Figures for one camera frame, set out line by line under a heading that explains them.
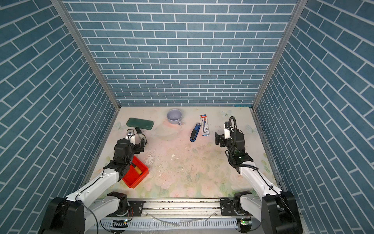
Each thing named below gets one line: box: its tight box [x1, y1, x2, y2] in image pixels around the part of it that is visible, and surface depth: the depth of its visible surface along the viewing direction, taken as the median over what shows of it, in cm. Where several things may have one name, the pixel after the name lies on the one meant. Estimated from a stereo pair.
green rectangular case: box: [126, 117, 155, 131], surface depth 111 cm
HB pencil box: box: [200, 114, 210, 137], surface depth 110 cm
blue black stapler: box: [189, 122, 201, 143], surface depth 103 cm
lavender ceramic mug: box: [166, 109, 183, 126], surface depth 111 cm
